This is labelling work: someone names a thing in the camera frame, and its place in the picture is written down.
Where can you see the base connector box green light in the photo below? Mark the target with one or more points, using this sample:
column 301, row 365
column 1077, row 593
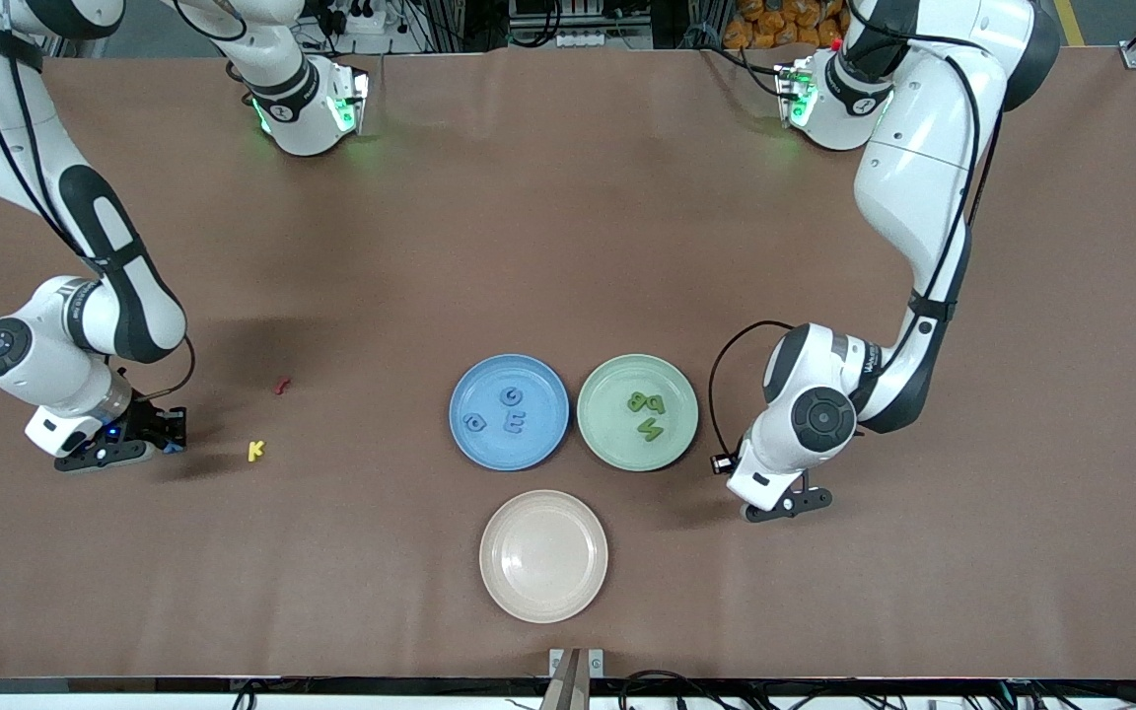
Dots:
column 346, row 99
column 793, row 94

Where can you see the orange packets pile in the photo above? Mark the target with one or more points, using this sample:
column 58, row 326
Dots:
column 785, row 25

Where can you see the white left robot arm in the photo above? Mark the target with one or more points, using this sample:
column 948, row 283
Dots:
column 923, row 177

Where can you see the green letter N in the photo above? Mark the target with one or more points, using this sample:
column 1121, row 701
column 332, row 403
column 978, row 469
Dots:
column 649, row 429

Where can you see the red letter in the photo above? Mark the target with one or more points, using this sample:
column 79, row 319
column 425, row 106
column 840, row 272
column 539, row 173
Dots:
column 280, row 385

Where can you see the green letter B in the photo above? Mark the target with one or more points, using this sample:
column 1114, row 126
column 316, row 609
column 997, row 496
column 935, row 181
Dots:
column 636, row 401

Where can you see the blue letter G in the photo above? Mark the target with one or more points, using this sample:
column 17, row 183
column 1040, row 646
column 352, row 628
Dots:
column 511, row 395

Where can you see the green plate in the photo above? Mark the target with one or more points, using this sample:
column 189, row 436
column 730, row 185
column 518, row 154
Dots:
column 617, row 434

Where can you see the brown table cover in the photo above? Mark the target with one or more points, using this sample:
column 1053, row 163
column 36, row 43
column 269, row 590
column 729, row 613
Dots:
column 568, row 247

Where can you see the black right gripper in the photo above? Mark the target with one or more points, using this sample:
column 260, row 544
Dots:
column 147, row 418

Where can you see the blue number nine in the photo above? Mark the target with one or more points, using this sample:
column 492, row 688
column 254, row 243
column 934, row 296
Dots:
column 474, row 422

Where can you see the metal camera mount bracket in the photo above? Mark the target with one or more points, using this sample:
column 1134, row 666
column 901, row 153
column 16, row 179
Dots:
column 576, row 675

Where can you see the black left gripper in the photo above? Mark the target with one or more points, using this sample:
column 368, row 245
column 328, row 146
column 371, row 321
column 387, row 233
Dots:
column 722, row 462

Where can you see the long white power strip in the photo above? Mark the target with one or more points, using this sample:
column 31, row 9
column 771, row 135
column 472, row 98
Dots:
column 588, row 39

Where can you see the blue letter E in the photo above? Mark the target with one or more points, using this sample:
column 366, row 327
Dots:
column 515, row 423

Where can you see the blue plate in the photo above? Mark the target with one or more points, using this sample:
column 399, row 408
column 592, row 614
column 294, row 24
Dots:
column 538, row 444

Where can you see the beige plate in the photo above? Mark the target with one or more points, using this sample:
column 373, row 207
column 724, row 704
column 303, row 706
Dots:
column 543, row 556

